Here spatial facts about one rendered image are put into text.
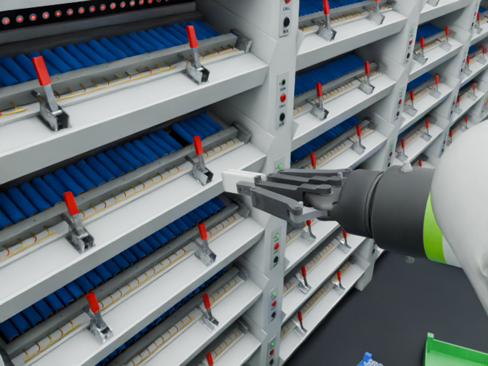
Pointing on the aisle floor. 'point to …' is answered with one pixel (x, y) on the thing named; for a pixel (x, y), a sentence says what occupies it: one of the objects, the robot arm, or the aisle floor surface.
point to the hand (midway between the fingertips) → (243, 182)
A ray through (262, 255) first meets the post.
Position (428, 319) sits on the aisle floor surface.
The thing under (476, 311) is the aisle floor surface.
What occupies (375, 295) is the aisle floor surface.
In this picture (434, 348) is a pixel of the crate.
